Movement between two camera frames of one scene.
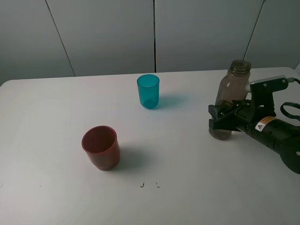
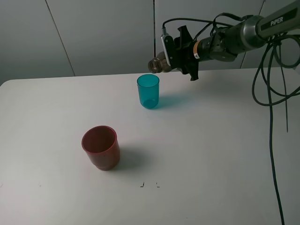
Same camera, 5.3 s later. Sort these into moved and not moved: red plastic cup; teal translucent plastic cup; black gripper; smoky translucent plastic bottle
Moved: black gripper; smoky translucent plastic bottle
Not moved: teal translucent plastic cup; red plastic cup
